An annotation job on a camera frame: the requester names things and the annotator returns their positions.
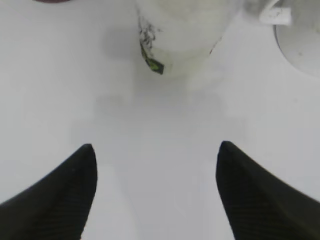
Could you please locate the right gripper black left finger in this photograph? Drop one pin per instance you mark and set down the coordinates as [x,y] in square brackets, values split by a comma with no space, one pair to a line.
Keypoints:
[56,207]

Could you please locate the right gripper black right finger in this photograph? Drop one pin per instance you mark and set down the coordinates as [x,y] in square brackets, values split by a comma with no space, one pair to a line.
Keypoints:
[260,206]

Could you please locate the clear milk bottle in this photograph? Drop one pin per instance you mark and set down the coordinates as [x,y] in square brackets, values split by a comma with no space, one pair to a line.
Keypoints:
[177,36]

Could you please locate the white ceramic mug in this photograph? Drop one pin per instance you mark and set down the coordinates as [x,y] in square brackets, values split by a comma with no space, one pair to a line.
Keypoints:
[296,26]

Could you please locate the red ceramic mug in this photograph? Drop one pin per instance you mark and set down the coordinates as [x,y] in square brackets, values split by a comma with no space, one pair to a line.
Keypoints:
[52,1]

